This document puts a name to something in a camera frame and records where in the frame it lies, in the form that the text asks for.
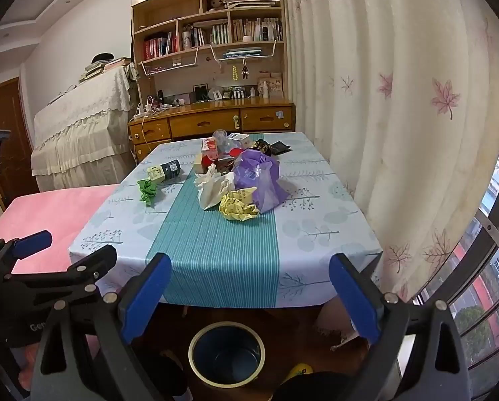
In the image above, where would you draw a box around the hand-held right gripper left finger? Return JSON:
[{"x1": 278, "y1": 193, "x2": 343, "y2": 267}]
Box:
[{"x1": 30, "y1": 253, "x2": 173, "y2": 401}]

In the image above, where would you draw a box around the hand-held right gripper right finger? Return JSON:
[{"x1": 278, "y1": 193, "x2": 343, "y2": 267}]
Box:
[{"x1": 329, "y1": 253, "x2": 471, "y2": 401}]

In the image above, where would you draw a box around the purple plastic bag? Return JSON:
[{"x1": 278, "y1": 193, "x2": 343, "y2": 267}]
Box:
[{"x1": 232, "y1": 149, "x2": 290, "y2": 215}]

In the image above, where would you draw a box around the red paper with gold print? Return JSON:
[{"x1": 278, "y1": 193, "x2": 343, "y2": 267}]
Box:
[{"x1": 201, "y1": 147, "x2": 244, "y2": 172}]

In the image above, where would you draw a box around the row of red books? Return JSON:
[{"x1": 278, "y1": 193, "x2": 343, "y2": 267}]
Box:
[{"x1": 143, "y1": 31, "x2": 180, "y2": 59}]

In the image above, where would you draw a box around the white crumpled plastic bag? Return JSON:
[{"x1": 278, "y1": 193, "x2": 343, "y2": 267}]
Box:
[{"x1": 193, "y1": 164, "x2": 237, "y2": 211}]

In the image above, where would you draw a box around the blue round waste bin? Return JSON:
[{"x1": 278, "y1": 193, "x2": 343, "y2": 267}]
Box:
[{"x1": 188, "y1": 321, "x2": 267, "y2": 386}]

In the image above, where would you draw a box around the white leaf print curtain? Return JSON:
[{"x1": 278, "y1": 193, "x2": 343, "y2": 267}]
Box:
[{"x1": 281, "y1": 0, "x2": 499, "y2": 301}]

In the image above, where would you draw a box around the green crumpled paper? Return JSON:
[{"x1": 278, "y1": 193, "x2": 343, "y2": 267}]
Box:
[{"x1": 137, "y1": 178, "x2": 162, "y2": 208}]

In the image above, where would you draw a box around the cream lace furniture cover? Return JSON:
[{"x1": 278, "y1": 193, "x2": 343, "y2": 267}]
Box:
[{"x1": 30, "y1": 64, "x2": 135, "y2": 193}]

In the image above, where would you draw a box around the row of pale books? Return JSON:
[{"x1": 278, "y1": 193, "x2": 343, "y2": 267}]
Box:
[{"x1": 182, "y1": 17, "x2": 284, "y2": 46}]

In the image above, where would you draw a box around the white wire rack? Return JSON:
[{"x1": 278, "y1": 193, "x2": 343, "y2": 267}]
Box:
[
  {"x1": 210, "y1": 41, "x2": 277, "y2": 63},
  {"x1": 140, "y1": 47, "x2": 199, "y2": 78}
]

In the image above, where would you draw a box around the strawberry milk carton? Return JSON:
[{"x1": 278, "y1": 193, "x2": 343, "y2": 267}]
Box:
[{"x1": 199, "y1": 137, "x2": 220, "y2": 164}]

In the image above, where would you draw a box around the yellow crumpled paper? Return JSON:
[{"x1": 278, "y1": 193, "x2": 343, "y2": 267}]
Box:
[{"x1": 219, "y1": 189, "x2": 261, "y2": 222}]

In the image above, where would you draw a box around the white power strip with cables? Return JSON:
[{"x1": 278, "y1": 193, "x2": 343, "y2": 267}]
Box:
[{"x1": 133, "y1": 95, "x2": 169, "y2": 118}]

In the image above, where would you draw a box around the brown wooden door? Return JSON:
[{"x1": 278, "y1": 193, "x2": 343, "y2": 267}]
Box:
[{"x1": 0, "y1": 77, "x2": 39, "y2": 214}]

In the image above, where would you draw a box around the orange brown wrapper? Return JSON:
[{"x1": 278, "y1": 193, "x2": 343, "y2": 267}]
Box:
[{"x1": 214, "y1": 156, "x2": 237, "y2": 174}]

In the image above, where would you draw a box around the pink cushion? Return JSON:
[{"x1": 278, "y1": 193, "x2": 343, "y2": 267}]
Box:
[{"x1": 0, "y1": 184, "x2": 121, "y2": 393}]

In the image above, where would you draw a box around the stack of books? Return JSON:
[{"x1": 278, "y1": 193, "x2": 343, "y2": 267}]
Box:
[{"x1": 80, "y1": 57, "x2": 132, "y2": 83}]

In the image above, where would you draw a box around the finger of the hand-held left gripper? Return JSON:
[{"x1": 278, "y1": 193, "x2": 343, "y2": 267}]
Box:
[
  {"x1": 1, "y1": 244, "x2": 119, "y2": 301},
  {"x1": 0, "y1": 230, "x2": 53, "y2": 278}
]

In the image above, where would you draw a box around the pale gift bag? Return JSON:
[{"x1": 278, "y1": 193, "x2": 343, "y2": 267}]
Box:
[{"x1": 258, "y1": 74, "x2": 284, "y2": 93}]

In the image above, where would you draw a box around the wooden desk with drawers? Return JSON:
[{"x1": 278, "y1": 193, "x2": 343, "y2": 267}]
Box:
[{"x1": 127, "y1": 99, "x2": 296, "y2": 163}]

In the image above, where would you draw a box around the white and purple box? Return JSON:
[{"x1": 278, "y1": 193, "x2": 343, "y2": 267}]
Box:
[{"x1": 226, "y1": 132, "x2": 251, "y2": 150}]

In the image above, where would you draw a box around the table with leaf tablecloth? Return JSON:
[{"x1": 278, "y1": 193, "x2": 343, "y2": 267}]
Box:
[{"x1": 68, "y1": 131, "x2": 384, "y2": 309}]

